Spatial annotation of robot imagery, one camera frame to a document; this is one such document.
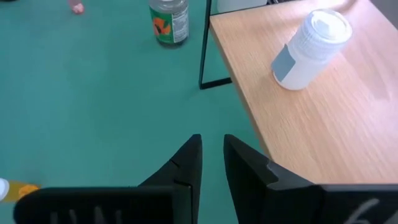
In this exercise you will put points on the pink pill bottle white cap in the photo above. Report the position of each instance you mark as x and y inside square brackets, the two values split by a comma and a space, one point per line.
[77, 7]

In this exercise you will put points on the wooden shelf with black frame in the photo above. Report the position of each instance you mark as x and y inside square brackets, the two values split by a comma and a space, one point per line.
[311, 130]

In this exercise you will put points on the small white plastic bottle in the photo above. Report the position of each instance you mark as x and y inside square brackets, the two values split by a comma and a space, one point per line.
[308, 53]

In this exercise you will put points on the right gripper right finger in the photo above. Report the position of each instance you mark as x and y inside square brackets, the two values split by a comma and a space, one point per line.
[255, 193]

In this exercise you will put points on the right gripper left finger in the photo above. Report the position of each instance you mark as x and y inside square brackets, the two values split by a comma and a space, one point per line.
[186, 174]

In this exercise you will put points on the large green gummy vitamin bottle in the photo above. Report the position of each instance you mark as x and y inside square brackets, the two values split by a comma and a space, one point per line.
[169, 25]

